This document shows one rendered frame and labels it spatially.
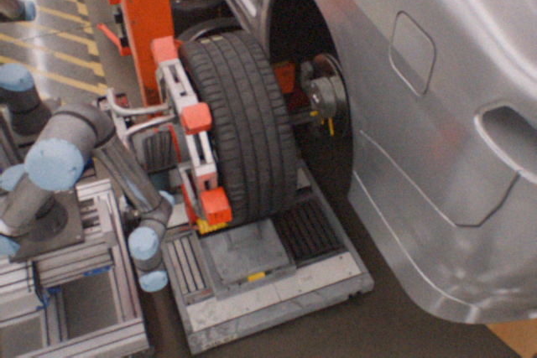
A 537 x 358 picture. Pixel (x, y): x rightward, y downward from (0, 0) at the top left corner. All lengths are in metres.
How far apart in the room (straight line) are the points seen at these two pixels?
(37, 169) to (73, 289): 1.21
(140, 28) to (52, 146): 1.02
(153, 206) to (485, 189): 0.86
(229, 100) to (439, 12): 0.72
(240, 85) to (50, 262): 0.83
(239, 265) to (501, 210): 1.36
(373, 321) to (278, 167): 1.04
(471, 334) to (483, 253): 1.27
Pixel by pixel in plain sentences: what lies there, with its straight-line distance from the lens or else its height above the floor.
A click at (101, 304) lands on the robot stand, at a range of 2.42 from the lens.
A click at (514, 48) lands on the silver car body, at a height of 1.63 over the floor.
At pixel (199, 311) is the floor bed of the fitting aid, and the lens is 2.48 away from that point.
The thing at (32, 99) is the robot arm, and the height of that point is 0.95.
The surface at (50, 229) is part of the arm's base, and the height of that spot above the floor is 0.85.
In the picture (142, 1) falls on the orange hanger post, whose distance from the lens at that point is 2.18.
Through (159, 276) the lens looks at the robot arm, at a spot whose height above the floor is 0.88.
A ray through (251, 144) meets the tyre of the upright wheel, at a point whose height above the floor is 1.03.
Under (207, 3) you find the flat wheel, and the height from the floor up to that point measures 0.50.
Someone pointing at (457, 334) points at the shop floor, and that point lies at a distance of 2.62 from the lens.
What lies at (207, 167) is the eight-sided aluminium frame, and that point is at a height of 0.97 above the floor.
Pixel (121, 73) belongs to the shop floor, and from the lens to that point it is 3.75.
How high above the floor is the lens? 2.25
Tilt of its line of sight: 47 degrees down
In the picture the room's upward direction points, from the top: straight up
